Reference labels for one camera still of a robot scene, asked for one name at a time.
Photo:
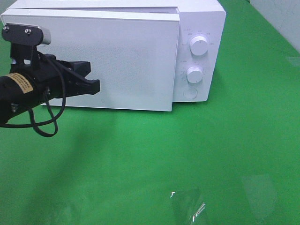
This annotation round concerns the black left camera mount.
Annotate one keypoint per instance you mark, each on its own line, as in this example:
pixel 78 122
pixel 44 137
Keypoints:
pixel 24 40

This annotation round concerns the clear tape piece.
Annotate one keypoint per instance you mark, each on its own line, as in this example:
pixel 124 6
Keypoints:
pixel 189 207

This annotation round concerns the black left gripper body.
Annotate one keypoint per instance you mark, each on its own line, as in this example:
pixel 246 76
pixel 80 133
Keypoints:
pixel 56 77

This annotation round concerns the white microwave oven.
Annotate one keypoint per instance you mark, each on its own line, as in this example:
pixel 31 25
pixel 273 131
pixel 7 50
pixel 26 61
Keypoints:
pixel 197 17

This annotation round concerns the round white door button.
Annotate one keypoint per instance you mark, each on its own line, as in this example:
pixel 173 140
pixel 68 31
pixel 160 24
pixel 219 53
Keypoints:
pixel 190 93

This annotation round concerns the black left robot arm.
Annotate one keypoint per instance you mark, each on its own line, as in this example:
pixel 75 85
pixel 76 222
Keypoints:
pixel 25 88

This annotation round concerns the white round knob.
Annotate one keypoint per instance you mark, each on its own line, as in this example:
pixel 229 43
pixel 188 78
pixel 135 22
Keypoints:
pixel 198 45
pixel 194 75

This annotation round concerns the green table cloth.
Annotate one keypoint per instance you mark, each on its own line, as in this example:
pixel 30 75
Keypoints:
pixel 116 167

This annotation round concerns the white microwave door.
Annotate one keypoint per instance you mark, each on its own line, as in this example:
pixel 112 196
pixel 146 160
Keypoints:
pixel 132 53

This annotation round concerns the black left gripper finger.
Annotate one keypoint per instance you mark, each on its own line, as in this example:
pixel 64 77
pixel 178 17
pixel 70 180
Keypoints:
pixel 80 86
pixel 82 68

